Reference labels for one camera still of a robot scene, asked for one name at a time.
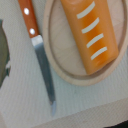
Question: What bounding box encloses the pale green gripper finger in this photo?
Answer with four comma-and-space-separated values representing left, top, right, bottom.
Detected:
0, 19, 11, 88

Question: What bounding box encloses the orange toy bread loaf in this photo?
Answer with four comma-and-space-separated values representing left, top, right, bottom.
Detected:
61, 0, 119, 75

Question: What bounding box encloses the white woven placemat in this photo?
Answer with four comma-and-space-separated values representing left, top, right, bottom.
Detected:
0, 0, 128, 128

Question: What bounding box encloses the round wooden plate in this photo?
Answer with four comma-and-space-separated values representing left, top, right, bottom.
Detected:
43, 0, 128, 86

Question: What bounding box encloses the wooden handled knife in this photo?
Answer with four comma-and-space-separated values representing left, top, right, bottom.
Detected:
18, 0, 56, 116

